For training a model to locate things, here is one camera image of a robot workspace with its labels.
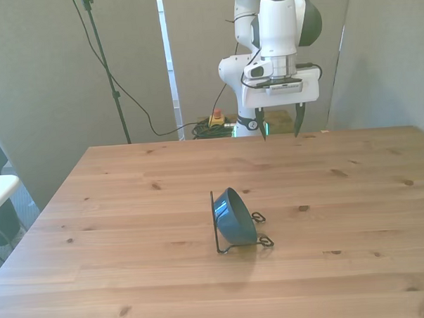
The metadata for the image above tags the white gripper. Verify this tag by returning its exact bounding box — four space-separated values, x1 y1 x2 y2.
240 65 321 143

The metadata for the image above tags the dark blue bowl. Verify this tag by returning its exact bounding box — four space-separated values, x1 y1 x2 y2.
212 185 259 248

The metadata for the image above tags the yellow emergency stop button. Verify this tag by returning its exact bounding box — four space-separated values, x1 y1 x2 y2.
207 108 227 129

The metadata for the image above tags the small white side table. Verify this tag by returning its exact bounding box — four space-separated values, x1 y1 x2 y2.
0 174 23 217

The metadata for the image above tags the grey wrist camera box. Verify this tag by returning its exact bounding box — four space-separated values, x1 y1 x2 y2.
264 77 305 96

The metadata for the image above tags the black robot wrist cable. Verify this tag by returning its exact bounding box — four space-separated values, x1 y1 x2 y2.
238 51 266 91

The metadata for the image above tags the coiled dark cable bundle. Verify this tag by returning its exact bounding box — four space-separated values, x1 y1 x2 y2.
190 116 238 140

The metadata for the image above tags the black wire bowl stand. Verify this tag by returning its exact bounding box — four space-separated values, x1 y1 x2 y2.
209 187 276 255

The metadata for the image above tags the white vertical frame strip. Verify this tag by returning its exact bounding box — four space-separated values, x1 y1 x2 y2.
155 0 186 142

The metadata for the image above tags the black hanging cable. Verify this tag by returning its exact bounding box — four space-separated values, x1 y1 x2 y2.
71 0 200 140

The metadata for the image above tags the black camera tripod stand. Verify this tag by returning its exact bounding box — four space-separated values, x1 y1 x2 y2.
70 0 133 147

